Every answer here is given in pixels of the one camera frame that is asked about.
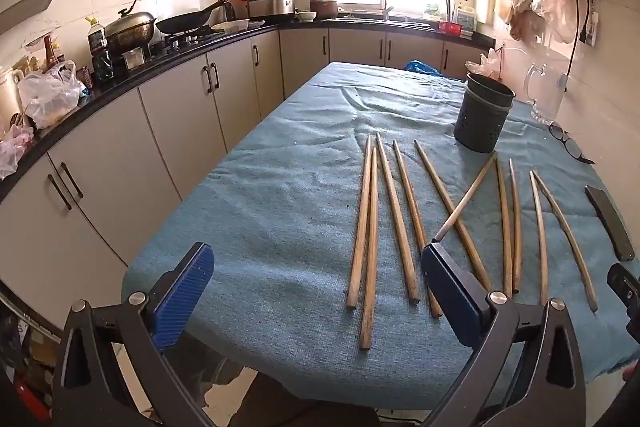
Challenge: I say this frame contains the clear plastic bag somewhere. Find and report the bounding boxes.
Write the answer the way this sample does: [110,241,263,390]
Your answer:
[466,48,502,80]

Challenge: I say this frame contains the black kitchen countertop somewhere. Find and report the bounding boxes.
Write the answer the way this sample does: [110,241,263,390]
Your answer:
[0,14,497,204]

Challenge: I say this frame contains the steel kitchen faucet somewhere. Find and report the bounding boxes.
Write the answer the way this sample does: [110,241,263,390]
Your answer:
[369,0,396,24]

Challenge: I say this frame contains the silver rice cooker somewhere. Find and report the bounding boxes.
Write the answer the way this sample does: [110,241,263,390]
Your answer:
[247,0,296,20]

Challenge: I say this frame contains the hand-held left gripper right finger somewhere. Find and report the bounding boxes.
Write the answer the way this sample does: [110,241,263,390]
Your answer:
[421,243,588,427]

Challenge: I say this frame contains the blue table cloth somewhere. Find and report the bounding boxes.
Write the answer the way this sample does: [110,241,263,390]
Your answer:
[121,62,640,395]

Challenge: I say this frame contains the pink plastic bag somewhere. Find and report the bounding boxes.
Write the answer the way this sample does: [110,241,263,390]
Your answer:
[0,123,34,180]

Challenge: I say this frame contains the white plate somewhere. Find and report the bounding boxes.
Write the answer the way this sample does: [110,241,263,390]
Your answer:
[210,19,250,33]

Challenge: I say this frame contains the dark perforated utensil holder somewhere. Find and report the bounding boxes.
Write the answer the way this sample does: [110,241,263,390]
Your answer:
[454,73,516,154]

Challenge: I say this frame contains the black eyeglasses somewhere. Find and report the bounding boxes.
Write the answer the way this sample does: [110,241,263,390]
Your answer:
[548,122,597,166]

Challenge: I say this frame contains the clear glass mug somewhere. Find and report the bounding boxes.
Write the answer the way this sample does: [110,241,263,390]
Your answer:
[523,63,569,124]

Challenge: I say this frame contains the black smartphone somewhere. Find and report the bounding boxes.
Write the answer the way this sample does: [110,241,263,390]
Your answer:
[585,186,636,262]

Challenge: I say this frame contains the gas stove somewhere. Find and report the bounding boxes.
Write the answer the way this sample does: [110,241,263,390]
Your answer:
[149,32,227,56]

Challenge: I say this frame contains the black power cable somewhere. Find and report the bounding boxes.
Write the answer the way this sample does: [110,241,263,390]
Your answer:
[564,0,597,94]

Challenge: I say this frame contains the row of wooden chopsticks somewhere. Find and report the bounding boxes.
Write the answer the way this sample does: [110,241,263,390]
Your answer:
[346,133,600,351]

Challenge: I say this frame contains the beige lower cabinets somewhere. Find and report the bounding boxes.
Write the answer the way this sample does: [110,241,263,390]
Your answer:
[0,27,494,324]

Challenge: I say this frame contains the dark oil bottle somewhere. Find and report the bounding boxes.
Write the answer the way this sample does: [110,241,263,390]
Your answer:
[85,17,109,60]

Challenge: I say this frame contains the metal wok with lid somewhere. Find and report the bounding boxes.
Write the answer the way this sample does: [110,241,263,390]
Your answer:
[104,0,159,56]

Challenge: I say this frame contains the black frying wok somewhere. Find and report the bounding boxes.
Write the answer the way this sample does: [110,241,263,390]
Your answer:
[156,0,231,36]

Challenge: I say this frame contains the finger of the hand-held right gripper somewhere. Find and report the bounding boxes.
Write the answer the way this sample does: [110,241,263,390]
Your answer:
[606,262,640,344]

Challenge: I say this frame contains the blue plastic bag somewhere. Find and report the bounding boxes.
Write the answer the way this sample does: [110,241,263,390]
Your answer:
[404,60,444,76]

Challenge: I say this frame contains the clear plastic packet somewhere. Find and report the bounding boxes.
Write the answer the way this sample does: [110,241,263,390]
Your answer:
[582,8,601,48]

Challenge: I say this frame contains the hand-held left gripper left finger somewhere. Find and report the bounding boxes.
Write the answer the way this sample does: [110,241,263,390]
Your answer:
[50,242,216,427]

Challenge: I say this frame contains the steel kitchen sink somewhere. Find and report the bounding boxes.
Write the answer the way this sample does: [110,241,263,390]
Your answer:
[345,14,437,31]

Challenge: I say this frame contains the brown cooking pot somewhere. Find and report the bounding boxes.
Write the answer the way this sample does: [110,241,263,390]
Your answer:
[309,0,347,20]

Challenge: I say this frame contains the white plastic bag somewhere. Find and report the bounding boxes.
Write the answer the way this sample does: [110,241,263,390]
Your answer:
[17,61,84,128]

